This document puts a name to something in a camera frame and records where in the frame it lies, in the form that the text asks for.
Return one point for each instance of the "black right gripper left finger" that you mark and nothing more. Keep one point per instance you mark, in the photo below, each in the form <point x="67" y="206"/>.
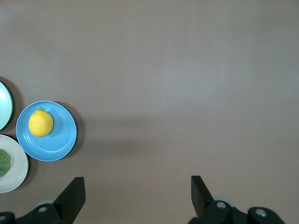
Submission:
<point x="67" y="200"/>

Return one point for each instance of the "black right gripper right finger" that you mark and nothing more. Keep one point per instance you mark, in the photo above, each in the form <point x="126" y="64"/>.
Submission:
<point x="203" y="203"/>

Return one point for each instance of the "green lettuce leaf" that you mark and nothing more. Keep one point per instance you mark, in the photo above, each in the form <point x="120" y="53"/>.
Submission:
<point x="3" y="163"/>

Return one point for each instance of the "yellow lemon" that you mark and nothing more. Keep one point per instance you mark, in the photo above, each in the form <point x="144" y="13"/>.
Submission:
<point x="40" y="123"/>

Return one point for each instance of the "beige plate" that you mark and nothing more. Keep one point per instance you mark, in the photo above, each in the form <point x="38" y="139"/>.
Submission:
<point x="17" y="170"/>

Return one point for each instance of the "blue plate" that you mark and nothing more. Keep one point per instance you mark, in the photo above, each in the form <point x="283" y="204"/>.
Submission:
<point x="58" y="142"/>

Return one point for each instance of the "mint green plate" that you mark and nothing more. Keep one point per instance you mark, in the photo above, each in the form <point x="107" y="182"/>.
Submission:
<point x="3" y="105"/>

